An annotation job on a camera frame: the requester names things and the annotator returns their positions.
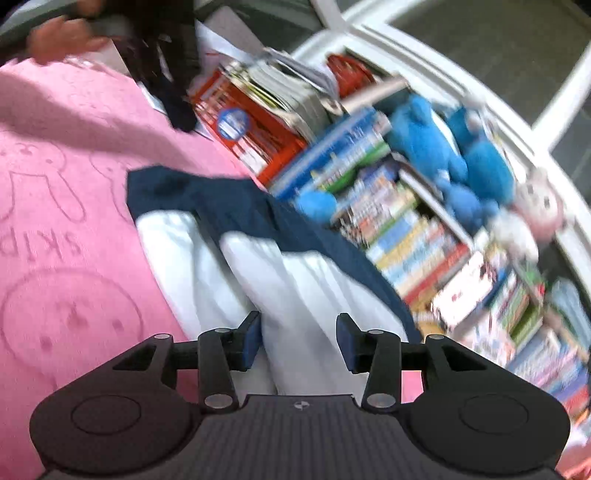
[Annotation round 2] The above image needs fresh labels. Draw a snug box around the small blue plush ball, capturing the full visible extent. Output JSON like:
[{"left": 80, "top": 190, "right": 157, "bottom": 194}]
[{"left": 294, "top": 191, "right": 338, "bottom": 225}]

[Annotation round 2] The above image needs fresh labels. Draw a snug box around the blue plush toy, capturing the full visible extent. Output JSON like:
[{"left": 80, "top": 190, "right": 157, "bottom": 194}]
[{"left": 387, "top": 93, "right": 515, "bottom": 234}]

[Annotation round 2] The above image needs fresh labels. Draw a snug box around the white and navy jacket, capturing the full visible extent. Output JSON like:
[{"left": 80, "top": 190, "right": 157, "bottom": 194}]
[{"left": 127, "top": 166, "right": 421, "bottom": 397}]

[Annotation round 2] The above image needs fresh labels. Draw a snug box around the pink and white plush toy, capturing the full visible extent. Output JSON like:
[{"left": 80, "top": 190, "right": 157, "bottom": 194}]
[{"left": 487, "top": 169, "right": 570, "bottom": 263}]

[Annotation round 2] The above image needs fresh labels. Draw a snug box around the red plastic basket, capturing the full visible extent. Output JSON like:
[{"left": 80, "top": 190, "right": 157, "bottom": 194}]
[{"left": 191, "top": 70, "right": 307, "bottom": 186}]

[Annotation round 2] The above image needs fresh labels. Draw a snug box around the pink rabbit-pattern blanket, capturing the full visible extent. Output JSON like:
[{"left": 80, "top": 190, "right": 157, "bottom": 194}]
[{"left": 0, "top": 57, "right": 426, "bottom": 480}]

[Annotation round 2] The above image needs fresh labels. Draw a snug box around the row of colourful books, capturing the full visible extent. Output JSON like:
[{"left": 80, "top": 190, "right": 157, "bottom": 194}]
[{"left": 270, "top": 108, "right": 590, "bottom": 418}]

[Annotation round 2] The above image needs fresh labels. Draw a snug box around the person's left hand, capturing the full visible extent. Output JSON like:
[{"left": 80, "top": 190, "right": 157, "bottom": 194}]
[{"left": 27, "top": 0, "right": 109, "bottom": 65}]

